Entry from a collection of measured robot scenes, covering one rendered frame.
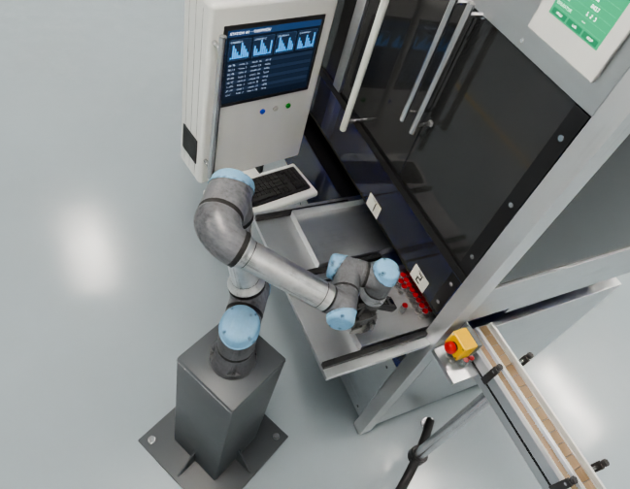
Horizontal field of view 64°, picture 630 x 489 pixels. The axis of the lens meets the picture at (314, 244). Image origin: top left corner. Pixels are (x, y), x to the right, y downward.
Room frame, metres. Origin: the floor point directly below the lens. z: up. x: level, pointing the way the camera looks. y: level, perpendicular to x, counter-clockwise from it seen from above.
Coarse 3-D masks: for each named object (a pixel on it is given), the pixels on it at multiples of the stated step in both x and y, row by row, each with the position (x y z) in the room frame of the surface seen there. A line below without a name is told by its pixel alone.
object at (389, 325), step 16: (400, 272) 1.26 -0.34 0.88; (400, 304) 1.12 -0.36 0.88; (384, 320) 1.03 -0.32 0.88; (400, 320) 1.05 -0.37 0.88; (416, 320) 1.07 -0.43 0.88; (432, 320) 1.09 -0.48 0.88; (352, 336) 0.92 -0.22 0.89; (368, 336) 0.94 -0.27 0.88; (384, 336) 0.96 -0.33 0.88; (400, 336) 0.97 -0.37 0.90
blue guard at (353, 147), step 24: (336, 120) 1.71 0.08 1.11; (336, 144) 1.67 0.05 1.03; (360, 144) 1.56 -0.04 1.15; (360, 168) 1.52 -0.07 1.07; (384, 192) 1.39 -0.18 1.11; (384, 216) 1.35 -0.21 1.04; (408, 216) 1.27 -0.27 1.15; (408, 240) 1.23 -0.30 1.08; (408, 264) 1.19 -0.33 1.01; (432, 264) 1.13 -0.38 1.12; (432, 288) 1.09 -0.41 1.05; (456, 288) 1.04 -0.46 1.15
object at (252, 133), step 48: (192, 0) 1.49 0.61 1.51; (240, 0) 1.50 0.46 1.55; (288, 0) 1.63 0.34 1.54; (336, 0) 1.78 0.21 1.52; (192, 48) 1.48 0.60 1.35; (240, 48) 1.50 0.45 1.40; (288, 48) 1.65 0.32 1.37; (192, 96) 1.47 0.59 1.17; (240, 96) 1.52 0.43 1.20; (288, 96) 1.69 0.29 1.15; (192, 144) 1.45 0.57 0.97; (240, 144) 1.54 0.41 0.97; (288, 144) 1.73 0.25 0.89
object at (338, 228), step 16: (320, 208) 1.42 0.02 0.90; (336, 208) 1.46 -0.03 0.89; (352, 208) 1.50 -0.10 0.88; (368, 208) 1.53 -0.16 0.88; (304, 224) 1.33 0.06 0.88; (320, 224) 1.35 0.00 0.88; (336, 224) 1.38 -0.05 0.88; (352, 224) 1.41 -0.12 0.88; (368, 224) 1.44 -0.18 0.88; (304, 240) 1.24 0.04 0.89; (320, 240) 1.28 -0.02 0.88; (336, 240) 1.30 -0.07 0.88; (352, 240) 1.33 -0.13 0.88; (368, 240) 1.36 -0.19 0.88; (384, 240) 1.39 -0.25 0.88; (320, 256) 1.20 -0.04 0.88; (352, 256) 1.23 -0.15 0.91
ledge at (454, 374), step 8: (432, 352) 0.98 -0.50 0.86; (440, 352) 0.98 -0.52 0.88; (440, 360) 0.95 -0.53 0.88; (448, 368) 0.93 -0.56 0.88; (456, 368) 0.94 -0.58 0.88; (464, 368) 0.95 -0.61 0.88; (472, 368) 0.96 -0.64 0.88; (448, 376) 0.90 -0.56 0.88; (456, 376) 0.91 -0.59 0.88; (464, 376) 0.92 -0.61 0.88; (472, 376) 0.93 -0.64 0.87
